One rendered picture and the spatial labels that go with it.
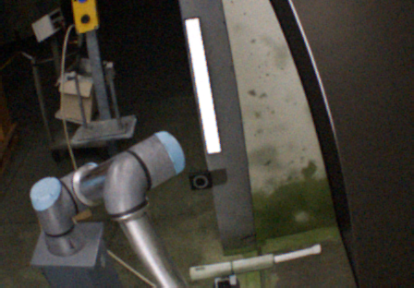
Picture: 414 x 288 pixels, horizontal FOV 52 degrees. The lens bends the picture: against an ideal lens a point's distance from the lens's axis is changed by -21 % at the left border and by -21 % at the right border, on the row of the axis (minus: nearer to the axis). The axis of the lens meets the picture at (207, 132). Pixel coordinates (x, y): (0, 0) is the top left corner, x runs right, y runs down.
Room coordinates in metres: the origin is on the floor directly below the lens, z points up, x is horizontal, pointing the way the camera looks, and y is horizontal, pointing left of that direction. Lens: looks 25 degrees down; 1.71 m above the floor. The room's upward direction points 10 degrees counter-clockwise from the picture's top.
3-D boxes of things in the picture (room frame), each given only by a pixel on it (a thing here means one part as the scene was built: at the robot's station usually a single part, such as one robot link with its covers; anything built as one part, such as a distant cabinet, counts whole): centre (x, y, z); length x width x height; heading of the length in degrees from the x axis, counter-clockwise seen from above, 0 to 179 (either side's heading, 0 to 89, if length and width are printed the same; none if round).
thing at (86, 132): (2.22, 0.48, 0.95); 0.26 x 0.15 x 0.32; 86
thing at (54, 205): (1.51, 0.63, 0.83); 0.17 x 0.15 x 0.18; 131
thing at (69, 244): (1.51, 0.63, 0.69); 0.19 x 0.19 x 0.10
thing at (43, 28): (3.82, 1.03, 0.64); 0.73 x 0.50 x 1.27; 76
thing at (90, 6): (2.32, 0.48, 1.42); 0.12 x 0.06 x 0.26; 86
